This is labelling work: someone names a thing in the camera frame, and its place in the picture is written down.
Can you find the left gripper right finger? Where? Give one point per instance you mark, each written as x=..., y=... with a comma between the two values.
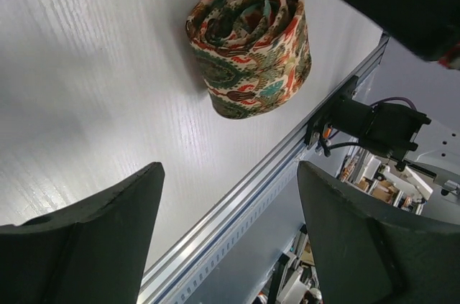
x=367, y=251

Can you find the aluminium mounting rail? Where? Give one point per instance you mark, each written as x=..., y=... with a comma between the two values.
x=164, y=278

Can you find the floral patterned tie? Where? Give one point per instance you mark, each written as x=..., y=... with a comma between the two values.
x=254, y=55

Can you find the white slotted cable duct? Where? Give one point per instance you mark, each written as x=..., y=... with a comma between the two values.
x=239, y=265

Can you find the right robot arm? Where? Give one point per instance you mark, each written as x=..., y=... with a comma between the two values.
x=406, y=136

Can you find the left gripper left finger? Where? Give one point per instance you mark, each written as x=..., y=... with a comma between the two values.
x=93, y=251

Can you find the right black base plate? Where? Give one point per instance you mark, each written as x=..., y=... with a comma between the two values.
x=322, y=117

